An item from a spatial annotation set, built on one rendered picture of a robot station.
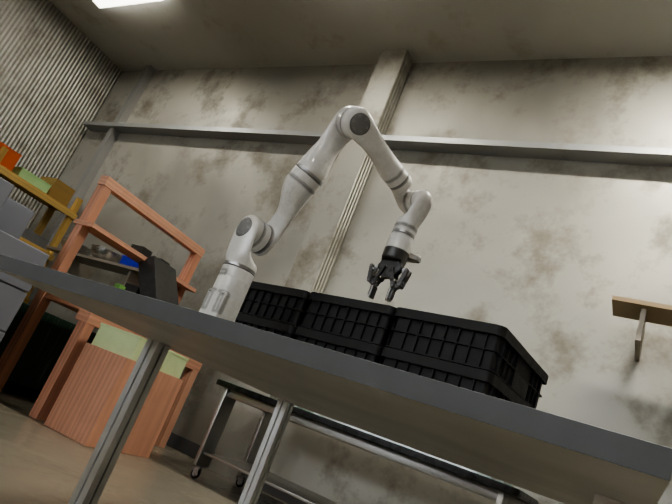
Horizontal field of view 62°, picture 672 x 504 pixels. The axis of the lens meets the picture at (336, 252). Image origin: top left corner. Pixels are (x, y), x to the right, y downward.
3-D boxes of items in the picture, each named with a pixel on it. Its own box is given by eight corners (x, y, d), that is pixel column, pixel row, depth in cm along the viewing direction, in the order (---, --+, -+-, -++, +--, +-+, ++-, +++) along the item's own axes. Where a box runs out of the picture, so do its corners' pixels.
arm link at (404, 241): (421, 264, 167) (427, 246, 169) (403, 247, 159) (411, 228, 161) (396, 261, 173) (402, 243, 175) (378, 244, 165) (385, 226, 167)
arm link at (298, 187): (326, 191, 158) (305, 172, 151) (265, 264, 158) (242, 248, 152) (310, 179, 164) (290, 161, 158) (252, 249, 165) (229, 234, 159)
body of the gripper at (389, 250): (379, 242, 165) (368, 270, 162) (403, 245, 159) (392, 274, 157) (391, 254, 170) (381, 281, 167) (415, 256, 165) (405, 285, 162)
